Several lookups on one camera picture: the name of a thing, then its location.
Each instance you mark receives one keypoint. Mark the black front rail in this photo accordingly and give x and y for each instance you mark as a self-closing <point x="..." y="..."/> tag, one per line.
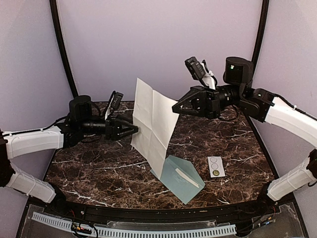
<point x="236" y="213"/>

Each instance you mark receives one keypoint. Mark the black corner post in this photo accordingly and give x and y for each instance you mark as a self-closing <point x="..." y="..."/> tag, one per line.
<point x="260" y="32"/>
<point x="62" y="48"/>

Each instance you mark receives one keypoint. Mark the white sticker seal sheet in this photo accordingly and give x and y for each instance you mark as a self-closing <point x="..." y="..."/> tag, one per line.
<point x="216" y="167"/>

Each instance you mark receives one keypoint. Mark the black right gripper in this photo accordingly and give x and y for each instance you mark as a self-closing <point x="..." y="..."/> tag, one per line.
<point x="205" y="100"/>

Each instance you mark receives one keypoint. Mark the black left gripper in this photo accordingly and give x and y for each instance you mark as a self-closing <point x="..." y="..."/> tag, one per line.
<point x="113" y="127"/>

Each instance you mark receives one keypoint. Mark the white letter sheet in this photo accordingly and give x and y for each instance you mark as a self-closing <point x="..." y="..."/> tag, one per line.
<point x="187" y="178"/>

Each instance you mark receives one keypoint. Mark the black left corner post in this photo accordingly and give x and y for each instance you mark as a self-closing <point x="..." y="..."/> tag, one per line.
<point x="62" y="48"/>

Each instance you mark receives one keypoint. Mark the light blue paper envelope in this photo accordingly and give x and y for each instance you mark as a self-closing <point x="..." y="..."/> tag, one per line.
<point x="182" y="189"/>

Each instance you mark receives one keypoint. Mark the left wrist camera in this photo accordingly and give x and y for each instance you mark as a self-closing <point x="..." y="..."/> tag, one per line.
<point x="113" y="104"/>

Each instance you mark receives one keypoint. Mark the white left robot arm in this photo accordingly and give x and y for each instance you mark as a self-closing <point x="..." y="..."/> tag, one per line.
<point x="65" y="132"/>

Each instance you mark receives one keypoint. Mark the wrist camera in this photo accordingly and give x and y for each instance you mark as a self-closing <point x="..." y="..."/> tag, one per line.
<point x="113" y="104"/>
<point x="200" y="72"/>

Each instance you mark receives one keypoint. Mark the black right corner post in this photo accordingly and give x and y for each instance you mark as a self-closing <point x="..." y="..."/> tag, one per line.
<point x="260" y="32"/>

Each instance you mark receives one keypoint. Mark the white slotted cable duct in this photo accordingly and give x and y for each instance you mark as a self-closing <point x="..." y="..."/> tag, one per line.
<point x="136" y="230"/>

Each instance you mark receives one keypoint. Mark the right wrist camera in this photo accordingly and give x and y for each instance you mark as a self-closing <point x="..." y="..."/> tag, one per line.
<point x="200" y="72"/>

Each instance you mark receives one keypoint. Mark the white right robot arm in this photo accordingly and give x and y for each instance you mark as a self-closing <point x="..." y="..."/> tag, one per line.
<point x="271" y="108"/>

